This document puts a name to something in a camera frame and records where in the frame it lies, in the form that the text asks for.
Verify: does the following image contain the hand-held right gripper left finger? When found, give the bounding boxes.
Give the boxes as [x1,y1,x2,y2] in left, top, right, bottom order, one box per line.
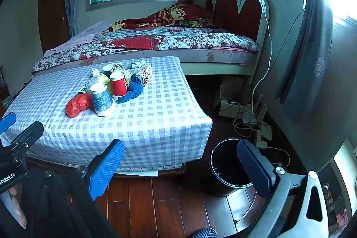
[31,139,125,238]

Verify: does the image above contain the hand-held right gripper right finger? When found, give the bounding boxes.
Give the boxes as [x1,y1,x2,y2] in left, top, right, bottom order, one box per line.
[237,140,331,238]

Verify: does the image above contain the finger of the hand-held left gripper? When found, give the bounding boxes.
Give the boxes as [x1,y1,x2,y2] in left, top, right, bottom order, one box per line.
[0,112,17,138]
[8,121,44,156]

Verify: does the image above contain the black plastic bucket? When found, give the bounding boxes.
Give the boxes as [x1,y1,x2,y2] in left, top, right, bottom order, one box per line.
[210,138,260,197]

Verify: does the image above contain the red plastic bag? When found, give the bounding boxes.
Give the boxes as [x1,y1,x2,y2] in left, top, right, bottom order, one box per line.
[65,93,92,118]

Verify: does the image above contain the blue cloth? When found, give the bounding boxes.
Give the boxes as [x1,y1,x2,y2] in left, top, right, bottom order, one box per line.
[117,74,144,104]

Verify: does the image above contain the red can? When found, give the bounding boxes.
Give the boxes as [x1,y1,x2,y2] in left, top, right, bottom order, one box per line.
[109,71,129,101]

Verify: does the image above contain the yellow cloth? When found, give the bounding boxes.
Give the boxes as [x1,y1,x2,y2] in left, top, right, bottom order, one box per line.
[96,73,112,95]

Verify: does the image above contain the blue and white paper cup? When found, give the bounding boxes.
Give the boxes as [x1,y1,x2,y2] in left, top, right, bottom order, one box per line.
[102,64,118,78]

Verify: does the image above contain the white drink carton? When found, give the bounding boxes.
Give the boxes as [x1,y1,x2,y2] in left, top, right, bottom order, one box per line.
[136,63,153,87]

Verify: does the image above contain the beige bag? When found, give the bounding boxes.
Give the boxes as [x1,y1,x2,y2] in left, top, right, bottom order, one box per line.
[112,62,132,83]

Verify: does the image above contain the person's left hand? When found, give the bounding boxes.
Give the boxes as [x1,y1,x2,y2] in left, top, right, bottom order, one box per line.
[8,187,27,229]

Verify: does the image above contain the checkered tablecloth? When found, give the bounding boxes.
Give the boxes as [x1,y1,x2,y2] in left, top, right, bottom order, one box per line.
[6,56,213,172]

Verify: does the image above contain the striped blue slipper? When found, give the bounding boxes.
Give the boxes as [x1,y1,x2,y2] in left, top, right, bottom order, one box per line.
[191,228,218,238]

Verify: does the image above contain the pink cloth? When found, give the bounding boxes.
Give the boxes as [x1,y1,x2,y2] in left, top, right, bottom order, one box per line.
[45,21,112,55]

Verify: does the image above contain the brown wooden door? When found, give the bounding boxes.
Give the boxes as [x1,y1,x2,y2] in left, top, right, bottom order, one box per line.
[37,0,70,53]

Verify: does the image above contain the blue-grey curtain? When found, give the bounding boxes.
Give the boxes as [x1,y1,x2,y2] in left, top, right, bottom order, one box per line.
[279,0,335,116]

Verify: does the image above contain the bed with floral sheet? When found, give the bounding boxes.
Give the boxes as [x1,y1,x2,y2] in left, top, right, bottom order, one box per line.
[32,25,260,75]

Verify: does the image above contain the red heart-shaped headboard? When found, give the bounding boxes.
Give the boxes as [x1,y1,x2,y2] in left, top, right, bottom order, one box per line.
[206,0,270,83]

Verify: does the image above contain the red cartoon blanket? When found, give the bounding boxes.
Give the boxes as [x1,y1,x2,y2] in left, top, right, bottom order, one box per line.
[102,0,221,33]

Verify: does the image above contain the thin grey cable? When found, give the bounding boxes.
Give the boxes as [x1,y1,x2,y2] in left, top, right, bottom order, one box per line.
[234,189,258,224]

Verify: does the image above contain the power strips and cables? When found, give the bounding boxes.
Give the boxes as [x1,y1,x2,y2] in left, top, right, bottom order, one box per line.
[219,79,247,117]

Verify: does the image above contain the white charging cable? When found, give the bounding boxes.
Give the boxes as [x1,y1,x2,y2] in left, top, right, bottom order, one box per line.
[251,0,273,123]

